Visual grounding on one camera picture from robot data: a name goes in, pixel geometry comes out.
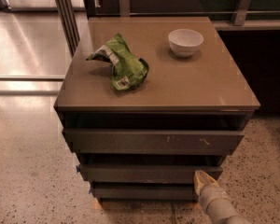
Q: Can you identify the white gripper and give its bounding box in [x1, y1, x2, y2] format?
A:
[194, 170, 237, 224]

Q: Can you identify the grey drawer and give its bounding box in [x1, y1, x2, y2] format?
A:
[91, 183, 198, 202]
[63, 129, 244, 155]
[79, 164, 223, 184]

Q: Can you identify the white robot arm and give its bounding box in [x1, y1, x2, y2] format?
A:
[194, 170, 252, 224]

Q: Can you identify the grey bottom drawer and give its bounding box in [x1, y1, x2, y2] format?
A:
[91, 183, 198, 202]

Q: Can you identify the grey three-drawer cabinet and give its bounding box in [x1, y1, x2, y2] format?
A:
[53, 16, 261, 203]

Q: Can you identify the grey top drawer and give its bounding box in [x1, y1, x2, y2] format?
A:
[63, 129, 244, 155]

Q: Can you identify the green crumpled chip bag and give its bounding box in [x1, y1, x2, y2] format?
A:
[87, 34, 149, 91]

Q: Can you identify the white ceramic bowl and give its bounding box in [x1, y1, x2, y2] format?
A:
[168, 29, 203, 58]

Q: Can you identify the wooden counter with brackets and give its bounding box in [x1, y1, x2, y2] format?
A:
[84, 0, 280, 30]

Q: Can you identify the metal railing frame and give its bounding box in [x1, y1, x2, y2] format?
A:
[0, 0, 87, 96]

